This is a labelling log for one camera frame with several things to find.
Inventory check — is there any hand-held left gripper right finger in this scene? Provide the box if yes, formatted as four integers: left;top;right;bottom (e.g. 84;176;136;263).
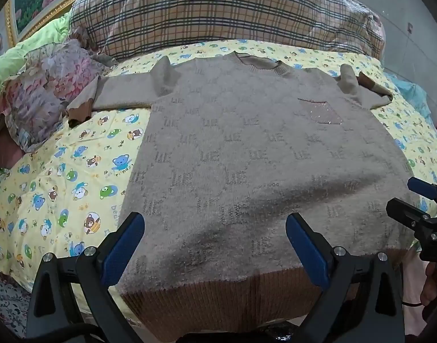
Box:
286;212;406;343

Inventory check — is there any person's right hand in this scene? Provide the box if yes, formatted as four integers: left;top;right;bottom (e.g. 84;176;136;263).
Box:
420;261;437;306

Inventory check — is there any small-flowered bed sheet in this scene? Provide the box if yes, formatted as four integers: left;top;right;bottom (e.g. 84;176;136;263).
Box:
0;268;33;331

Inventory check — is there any plaid pillow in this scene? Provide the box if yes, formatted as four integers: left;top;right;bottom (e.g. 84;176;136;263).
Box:
69;0;386;61

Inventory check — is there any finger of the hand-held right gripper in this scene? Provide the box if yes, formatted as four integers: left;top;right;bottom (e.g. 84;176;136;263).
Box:
386;198;433;230
407;177;437;202

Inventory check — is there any yellow cartoon bear blanket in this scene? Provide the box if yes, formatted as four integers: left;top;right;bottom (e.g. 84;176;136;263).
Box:
0;39;437;294

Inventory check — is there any light green cloth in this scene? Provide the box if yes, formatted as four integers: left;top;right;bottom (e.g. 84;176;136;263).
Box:
0;16;74;102

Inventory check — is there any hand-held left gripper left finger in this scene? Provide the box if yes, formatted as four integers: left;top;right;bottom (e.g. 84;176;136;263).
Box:
26;212;146;343

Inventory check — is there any teal cloth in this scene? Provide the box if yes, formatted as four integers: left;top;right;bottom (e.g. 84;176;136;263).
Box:
383;71;428;122

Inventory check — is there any beige knitted sweater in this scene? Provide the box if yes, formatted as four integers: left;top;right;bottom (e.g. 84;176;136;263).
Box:
67;52;424;333

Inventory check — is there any floral pink cloth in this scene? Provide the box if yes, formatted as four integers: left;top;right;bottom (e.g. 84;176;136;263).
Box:
0;39;115;152

